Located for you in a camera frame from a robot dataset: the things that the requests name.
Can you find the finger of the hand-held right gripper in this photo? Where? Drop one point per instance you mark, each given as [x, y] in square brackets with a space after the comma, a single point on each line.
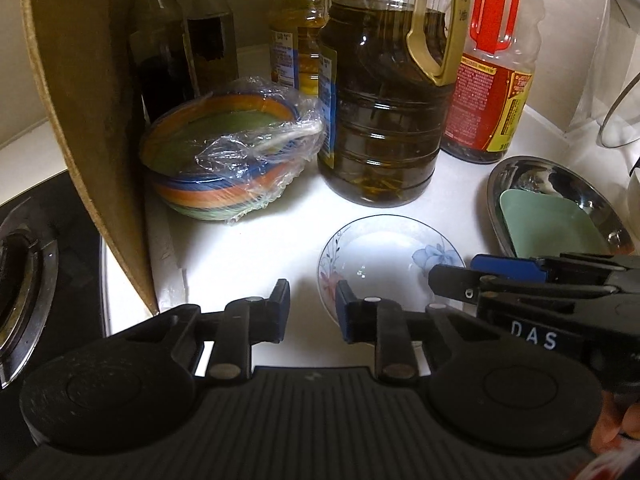
[452, 282]
[505, 266]

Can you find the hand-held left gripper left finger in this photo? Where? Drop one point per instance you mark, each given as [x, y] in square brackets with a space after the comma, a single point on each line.
[281, 310]

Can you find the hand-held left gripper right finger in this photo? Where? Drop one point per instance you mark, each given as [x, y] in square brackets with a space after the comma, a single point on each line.
[344, 312]

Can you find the floral white plate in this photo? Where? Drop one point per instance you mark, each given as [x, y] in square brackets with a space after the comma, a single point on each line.
[375, 255]

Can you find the oval stainless steel dish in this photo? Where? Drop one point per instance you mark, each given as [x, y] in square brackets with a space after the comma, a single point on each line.
[540, 172]

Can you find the stack of colourful plastic bowls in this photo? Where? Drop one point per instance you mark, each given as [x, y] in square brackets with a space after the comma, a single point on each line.
[195, 190]

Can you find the person's right hand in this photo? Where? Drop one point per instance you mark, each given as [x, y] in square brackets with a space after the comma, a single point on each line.
[617, 425]

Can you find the green square plate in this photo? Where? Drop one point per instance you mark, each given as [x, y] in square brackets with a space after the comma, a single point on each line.
[545, 220]

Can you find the red-capped oil bottle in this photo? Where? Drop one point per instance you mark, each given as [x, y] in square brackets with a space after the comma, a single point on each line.
[487, 90]

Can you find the glass pot lid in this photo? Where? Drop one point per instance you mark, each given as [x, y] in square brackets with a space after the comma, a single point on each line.
[617, 125]

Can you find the black gas stove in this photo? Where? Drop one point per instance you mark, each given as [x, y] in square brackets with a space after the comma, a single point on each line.
[30, 270]

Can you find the yellow cooking oil bottle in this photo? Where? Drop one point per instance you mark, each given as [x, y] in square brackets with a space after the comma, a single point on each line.
[295, 50]

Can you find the tall dark sauce bottle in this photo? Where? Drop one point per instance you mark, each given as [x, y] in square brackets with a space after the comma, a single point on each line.
[160, 70]

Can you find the black-capped dark sauce bottle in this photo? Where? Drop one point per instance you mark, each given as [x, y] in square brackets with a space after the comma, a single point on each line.
[212, 45]

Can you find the brown cardboard panel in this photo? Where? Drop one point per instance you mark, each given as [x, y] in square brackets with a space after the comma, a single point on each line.
[90, 110]

